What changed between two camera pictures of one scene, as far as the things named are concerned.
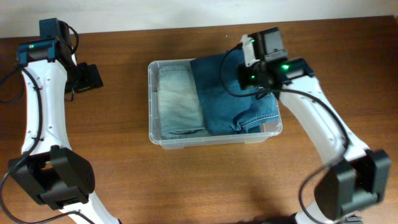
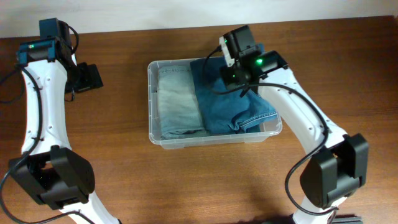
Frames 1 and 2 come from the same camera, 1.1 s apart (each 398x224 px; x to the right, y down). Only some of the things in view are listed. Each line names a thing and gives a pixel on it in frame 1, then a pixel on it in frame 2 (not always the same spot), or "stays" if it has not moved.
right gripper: x=244 y=73 → x=231 y=81
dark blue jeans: x=223 y=112 stays
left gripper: x=92 y=76 stays
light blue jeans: x=180 y=112 stays
